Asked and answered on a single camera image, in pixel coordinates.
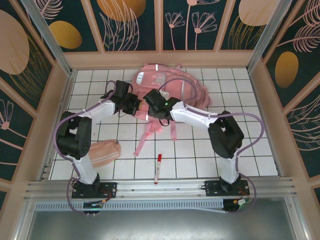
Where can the pink school backpack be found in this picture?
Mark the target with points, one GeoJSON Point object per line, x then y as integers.
{"type": "Point", "coordinates": [175, 85]}

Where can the peach striped pencil case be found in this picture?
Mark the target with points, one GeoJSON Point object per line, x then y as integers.
{"type": "Point", "coordinates": [105, 153]}

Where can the red white marker pen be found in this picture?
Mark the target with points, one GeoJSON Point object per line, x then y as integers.
{"type": "Point", "coordinates": [158, 170]}

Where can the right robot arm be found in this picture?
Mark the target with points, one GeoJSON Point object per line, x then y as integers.
{"type": "Point", "coordinates": [225, 137]}

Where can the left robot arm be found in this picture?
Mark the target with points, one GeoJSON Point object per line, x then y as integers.
{"type": "Point", "coordinates": [75, 140]}

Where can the small controller circuit board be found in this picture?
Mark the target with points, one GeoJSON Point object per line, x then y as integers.
{"type": "Point", "coordinates": [246, 202]}
{"type": "Point", "coordinates": [93, 205]}

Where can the grey metal panel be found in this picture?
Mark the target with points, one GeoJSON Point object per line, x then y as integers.
{"type": "Point", "coordinates": [160, 227]}

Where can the aluminium side rail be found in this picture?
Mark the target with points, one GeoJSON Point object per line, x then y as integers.
{"type": "Point", "coordinates": [62, 107]}

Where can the aluminium mounting rail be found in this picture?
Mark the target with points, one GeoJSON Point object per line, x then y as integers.
{"type": "Point", "coordinates": [175, 186]}

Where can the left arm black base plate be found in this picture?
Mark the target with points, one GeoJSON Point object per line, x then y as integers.
{"type": "Point", "coordinates": [110, 190]}

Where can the aluminium frame post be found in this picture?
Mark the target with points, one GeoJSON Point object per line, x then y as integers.
{"type": "Point", "coordinates": [265, 35]}
{"type": "Point", "coordinates": [47, 37]}

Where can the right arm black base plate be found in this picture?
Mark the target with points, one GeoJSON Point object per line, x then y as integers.
{"type": "Point", "coordinates": [212, 187]}

